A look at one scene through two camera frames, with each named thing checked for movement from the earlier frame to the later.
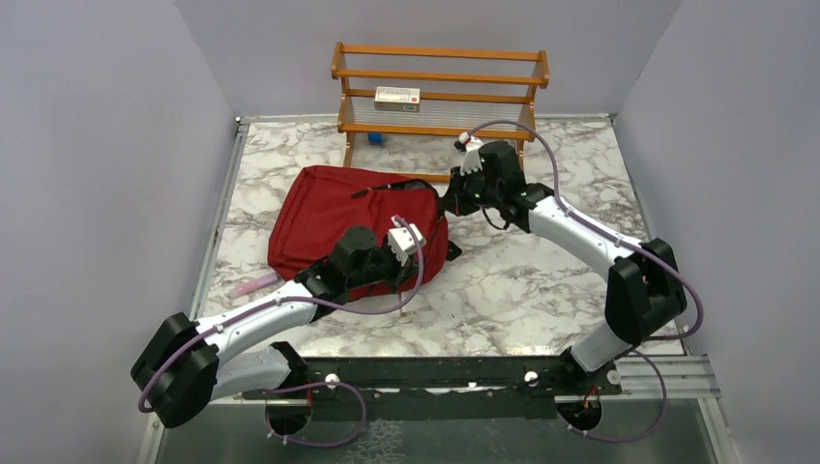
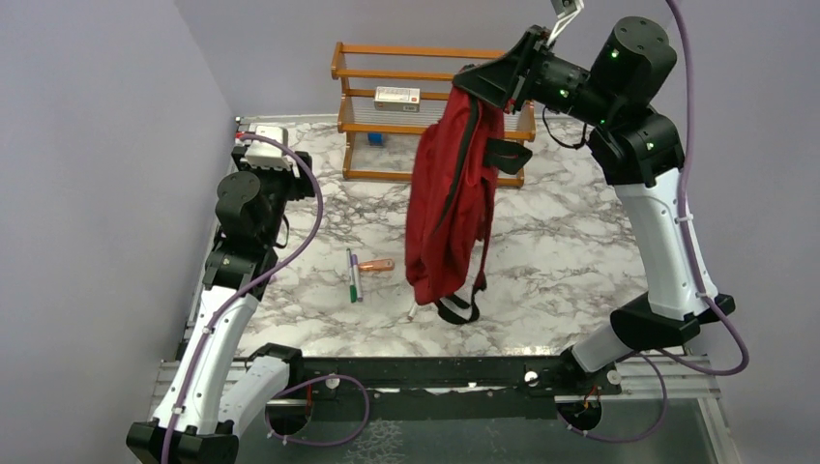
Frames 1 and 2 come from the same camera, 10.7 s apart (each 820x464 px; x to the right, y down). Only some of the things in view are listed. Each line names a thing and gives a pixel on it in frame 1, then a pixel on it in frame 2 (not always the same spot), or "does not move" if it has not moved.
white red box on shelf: [397, 99] does not move
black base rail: [445, 388] does not move
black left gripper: [402, 275] → [302, 186]
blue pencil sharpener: [375, 139] does not move
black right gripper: [454, 199] → [508, 78]
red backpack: [310, 206] → [450, 202]
